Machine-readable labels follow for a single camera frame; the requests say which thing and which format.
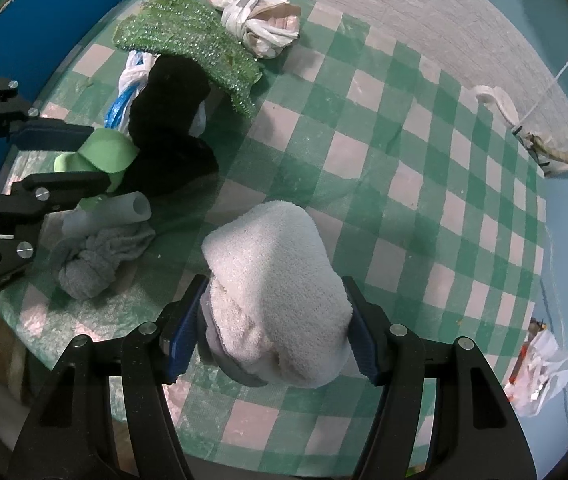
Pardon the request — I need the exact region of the light green foam piece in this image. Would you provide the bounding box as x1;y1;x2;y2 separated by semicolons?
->
54;128;138;210

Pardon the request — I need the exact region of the white blue plastic bag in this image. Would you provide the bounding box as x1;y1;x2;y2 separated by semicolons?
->
105;50;210;148

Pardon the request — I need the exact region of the white towel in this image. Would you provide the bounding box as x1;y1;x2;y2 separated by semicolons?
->
200;200;353;388

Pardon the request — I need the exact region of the green bubble wrap sheet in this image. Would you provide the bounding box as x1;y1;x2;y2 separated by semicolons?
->
113;0;262;118

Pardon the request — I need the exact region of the grey sock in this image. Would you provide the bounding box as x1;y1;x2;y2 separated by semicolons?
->
48;222;156;300

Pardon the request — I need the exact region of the white trash bag on floor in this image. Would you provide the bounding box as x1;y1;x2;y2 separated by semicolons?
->
504;318;568;417

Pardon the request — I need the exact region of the translucent white tube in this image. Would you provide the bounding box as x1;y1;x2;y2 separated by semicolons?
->
61;192;151;237

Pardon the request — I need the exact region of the black cloth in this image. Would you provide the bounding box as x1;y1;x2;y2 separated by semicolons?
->
118;54;219;198

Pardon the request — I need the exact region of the green checkered tablecloth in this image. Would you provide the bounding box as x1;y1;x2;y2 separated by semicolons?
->
0;0;546;477

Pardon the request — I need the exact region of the pink white knotted plastic bag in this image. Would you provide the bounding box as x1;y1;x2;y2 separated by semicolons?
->
208;0;301;58

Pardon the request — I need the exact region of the white appliance on floor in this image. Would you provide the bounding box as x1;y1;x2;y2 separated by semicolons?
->
470;84;520;128

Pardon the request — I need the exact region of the white cable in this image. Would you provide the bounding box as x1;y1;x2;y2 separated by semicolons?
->
513;29;568;131

